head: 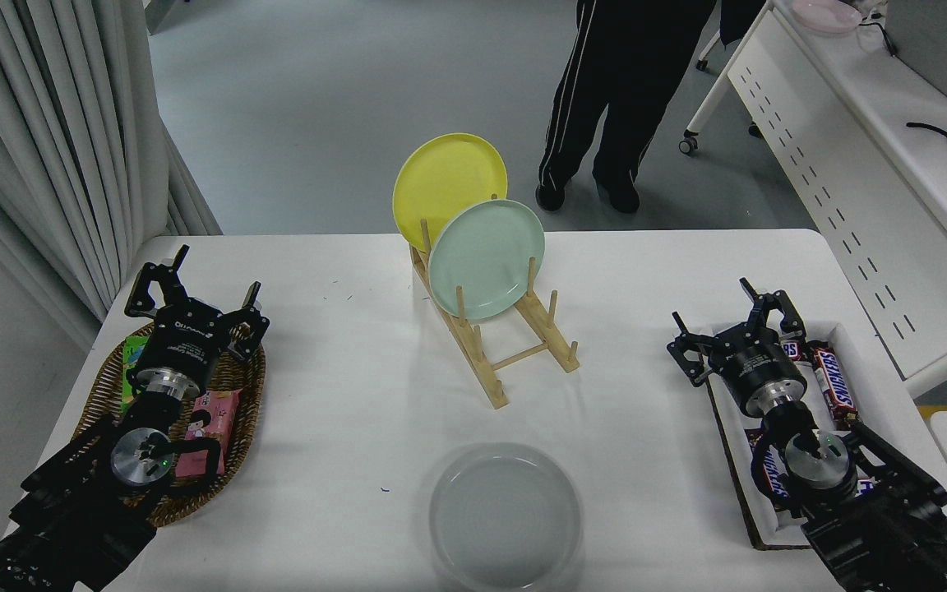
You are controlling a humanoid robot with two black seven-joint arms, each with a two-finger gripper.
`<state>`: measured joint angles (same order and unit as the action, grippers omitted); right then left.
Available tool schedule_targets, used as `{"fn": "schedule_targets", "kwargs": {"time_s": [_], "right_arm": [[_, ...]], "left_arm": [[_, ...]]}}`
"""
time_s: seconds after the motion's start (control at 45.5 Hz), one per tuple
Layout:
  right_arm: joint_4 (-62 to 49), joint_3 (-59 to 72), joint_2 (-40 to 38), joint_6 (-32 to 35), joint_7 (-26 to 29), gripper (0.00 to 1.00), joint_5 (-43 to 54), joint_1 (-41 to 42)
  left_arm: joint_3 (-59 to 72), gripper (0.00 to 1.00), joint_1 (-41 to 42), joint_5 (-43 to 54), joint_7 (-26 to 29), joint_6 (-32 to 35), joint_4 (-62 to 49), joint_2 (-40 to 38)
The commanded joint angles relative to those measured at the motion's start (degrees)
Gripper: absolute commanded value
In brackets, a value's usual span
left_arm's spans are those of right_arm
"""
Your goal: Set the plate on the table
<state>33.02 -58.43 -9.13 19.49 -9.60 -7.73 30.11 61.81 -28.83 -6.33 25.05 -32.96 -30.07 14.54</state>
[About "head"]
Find grey plate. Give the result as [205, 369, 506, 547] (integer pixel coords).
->
[428, 442, 583, 591]

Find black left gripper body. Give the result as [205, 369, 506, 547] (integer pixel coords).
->
[135, 300, 233, 388]

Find pale grey curtain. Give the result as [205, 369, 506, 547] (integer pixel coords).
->
[0, 0, 224, 350]

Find mint green plate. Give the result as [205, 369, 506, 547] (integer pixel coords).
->
[428, 199, 547, 321]

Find pink snack packet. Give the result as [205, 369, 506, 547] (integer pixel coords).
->
[174, 389, 242, 480]

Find brown wicker basket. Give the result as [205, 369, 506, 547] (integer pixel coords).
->
[75, 319, 267, 528]

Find yellow plate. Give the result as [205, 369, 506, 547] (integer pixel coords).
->
[392, 133, 509, 254]

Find wooden plate rack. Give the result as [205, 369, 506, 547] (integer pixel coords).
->
[409, 194, 582, 409]

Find green snack packet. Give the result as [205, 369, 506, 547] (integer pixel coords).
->
[121, 335, 154, 416]

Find pink plate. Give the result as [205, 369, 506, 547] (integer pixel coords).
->
[792, 0, 863, 34]

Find white perforated desk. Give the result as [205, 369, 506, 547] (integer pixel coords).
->
[679, 0, 947, 400]

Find white tray with brown edge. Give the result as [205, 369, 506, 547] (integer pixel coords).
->
[700, 321, 881, 552]

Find black cable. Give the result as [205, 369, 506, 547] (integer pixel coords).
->
[856, 18, 900, 57]
[907, 122, 947, 153]

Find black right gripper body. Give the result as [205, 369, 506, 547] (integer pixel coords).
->
[720, 322, 808, 406]

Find grey laptop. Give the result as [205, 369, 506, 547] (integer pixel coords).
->
[885, 0, 947, 113]

